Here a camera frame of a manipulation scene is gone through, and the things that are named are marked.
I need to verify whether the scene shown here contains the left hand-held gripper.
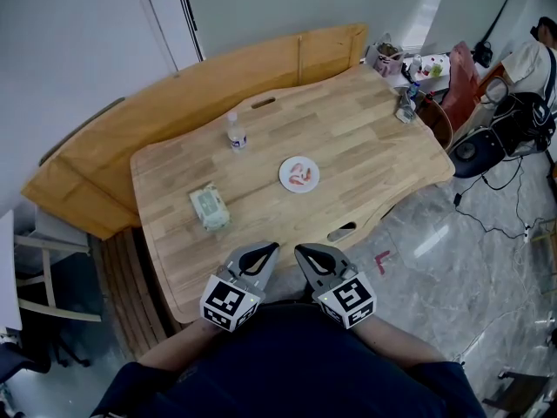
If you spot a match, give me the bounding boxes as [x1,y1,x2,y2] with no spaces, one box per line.
[199,241,281,334]

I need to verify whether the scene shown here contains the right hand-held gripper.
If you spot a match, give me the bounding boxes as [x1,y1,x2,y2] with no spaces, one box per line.
[293,243,377,331]

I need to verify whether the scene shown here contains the white plate with food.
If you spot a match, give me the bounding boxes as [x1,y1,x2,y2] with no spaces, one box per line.
[278,155,321,196]

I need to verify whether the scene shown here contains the person's left forearm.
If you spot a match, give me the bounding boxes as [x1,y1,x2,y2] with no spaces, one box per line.
[136,317,228,372]

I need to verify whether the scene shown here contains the person's right forearm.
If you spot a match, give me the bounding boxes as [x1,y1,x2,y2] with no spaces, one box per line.
[351,315,446,370]

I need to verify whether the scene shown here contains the green wet wipes pack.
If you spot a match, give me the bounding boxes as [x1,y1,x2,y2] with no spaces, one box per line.
[187,180,232,233]

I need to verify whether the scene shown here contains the person's dark blue shirt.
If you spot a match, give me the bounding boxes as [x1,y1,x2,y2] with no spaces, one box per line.
[88,300,487,418]

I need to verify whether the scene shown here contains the clear plastic water bottle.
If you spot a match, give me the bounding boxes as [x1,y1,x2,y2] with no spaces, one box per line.
[225,111,250,154]

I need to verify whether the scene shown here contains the grey crumpled cloth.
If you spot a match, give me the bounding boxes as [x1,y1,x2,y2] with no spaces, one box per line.
[394,86,419,125]

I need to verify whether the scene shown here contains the large wooden board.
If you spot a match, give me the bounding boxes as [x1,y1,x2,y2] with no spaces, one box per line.
[20,22,371,241]

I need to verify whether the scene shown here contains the brown curved wooden chair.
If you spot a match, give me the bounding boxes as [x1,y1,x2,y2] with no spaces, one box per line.
[414,98,455,152]

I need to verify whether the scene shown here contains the black round stool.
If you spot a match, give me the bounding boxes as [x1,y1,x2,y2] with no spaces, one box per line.
[447,128,507,180]

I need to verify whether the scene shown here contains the white side table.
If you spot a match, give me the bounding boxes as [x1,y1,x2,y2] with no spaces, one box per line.
[401,51,454,94]

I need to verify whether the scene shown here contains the pink cloth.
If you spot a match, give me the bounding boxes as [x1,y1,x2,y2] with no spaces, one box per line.
[440,41,480,132]

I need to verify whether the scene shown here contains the light wooden chair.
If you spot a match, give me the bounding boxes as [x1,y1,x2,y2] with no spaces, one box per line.
[532,217,557,257]

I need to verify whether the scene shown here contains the black office chair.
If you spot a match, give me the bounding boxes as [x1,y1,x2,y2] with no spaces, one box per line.
[0,332,91,388]

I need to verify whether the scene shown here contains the black handbag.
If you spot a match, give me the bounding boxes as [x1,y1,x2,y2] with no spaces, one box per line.
[473,40,494,70]

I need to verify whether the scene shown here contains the brown slatted wooden frame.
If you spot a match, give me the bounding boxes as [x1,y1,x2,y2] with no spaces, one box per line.
[92,226,185,361]

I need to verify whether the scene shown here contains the black cable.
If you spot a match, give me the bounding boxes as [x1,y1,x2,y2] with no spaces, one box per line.
[452,158,537,239]

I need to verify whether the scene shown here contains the white cable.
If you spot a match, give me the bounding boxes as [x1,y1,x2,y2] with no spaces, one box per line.
[451,240,557,366]

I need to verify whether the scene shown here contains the white wooden frame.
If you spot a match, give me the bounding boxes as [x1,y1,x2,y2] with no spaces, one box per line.
[12,233,104,324]

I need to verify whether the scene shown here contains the black vertical wall strip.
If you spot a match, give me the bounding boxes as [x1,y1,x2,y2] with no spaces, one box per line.
[173,0,206,63]

